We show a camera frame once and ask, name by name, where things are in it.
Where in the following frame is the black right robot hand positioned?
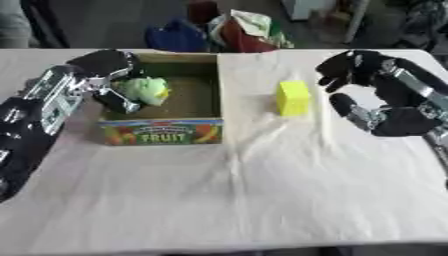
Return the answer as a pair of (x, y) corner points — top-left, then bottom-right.
(313, 49), (448, 138)

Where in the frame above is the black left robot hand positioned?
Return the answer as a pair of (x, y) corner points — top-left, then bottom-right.
(64, 49), (147, 115)

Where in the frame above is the pale green soft toy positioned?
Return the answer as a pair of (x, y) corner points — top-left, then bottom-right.
(117, 76), (172, 108)

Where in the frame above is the cardboard box with fruit print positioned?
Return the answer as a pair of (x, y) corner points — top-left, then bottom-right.
(96, 51), (226, 147)

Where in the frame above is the blue bag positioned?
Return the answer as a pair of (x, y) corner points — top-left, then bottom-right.
(143, 18), (210, 53)

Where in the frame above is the person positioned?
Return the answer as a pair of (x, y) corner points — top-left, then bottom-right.
(0, 0), (32, 50)

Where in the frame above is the yellow rectangular block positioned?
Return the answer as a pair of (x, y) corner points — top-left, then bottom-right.
(274, 79), (312, 118)

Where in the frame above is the red and white bag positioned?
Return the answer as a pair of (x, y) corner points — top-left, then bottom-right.
(206, 9), (296, 54)

